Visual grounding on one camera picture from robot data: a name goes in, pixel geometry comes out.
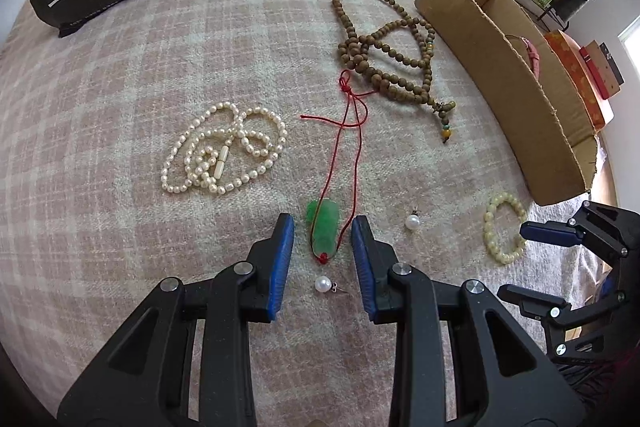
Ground white pearl necklace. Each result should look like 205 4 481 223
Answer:
160 102 289 195

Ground brown wooden bead necklace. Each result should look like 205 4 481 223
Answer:
332 0 458 144

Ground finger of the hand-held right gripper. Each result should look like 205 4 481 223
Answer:
519 201 640 280
497 284 640 365

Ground cream bead bracelet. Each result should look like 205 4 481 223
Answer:
483 192 529 265

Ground red and dark boxes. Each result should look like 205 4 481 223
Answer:
579 40 626 100

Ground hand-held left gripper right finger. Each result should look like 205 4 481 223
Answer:
350 215 586 427

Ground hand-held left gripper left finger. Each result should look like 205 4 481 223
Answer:
57 213 296 427

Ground pink strap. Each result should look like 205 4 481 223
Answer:
506 34 542 80

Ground green jade pendant red cord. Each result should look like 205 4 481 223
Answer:
300 69 377 266

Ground brown cardboard box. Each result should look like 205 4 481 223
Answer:
415 0 600 208

